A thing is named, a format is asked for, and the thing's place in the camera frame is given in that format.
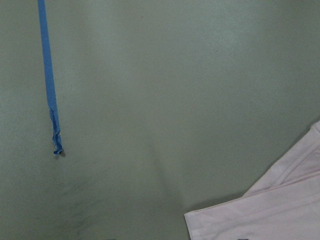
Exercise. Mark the pink Snoopy t-shirt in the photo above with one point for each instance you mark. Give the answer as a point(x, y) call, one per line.
point(284, 204)

